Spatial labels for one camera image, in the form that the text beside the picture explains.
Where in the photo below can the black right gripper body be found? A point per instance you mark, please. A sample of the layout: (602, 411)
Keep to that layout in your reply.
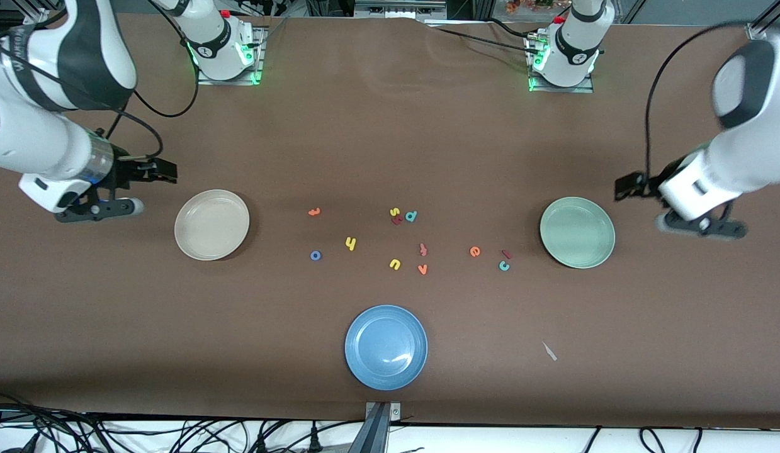
(124, 172)

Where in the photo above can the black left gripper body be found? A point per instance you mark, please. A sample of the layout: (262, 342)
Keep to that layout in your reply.
(653, 182)

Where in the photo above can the yellow foam letter h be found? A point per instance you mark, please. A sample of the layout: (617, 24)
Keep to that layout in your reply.
(350, 245)

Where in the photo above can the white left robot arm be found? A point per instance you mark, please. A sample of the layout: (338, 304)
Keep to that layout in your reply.
(742, 157)

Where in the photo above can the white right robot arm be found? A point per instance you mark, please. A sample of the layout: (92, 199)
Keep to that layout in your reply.
(37, 138)

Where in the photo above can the green round plate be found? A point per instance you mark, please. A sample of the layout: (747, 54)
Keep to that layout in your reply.
(577, 232)

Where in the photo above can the beige round plate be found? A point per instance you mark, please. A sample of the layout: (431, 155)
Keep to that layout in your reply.
(211, 224)

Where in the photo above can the small white paper scrap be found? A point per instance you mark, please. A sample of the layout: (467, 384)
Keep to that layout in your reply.
(549, 351)

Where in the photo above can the orange flower bunch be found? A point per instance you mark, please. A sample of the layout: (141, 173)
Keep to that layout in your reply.
(528, 5)

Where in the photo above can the brown table cover sheet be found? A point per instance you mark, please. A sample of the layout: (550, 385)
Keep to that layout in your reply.
(390, 126)

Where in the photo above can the blue round plate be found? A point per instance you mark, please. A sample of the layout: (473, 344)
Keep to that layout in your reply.
(386, 347)

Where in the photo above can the grey metal box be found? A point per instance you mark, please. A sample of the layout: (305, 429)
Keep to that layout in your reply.
(399, 9)

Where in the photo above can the black power plug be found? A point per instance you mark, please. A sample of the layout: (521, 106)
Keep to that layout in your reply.
(260, 443)
(314, 440)

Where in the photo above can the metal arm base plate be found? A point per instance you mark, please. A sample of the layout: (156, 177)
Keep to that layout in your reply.
(559, 89)
(260, 56)

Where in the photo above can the aluminium frame profile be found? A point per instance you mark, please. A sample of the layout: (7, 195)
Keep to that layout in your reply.
(758, 30)

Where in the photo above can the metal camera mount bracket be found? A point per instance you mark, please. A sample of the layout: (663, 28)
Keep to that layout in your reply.
(377, 434)

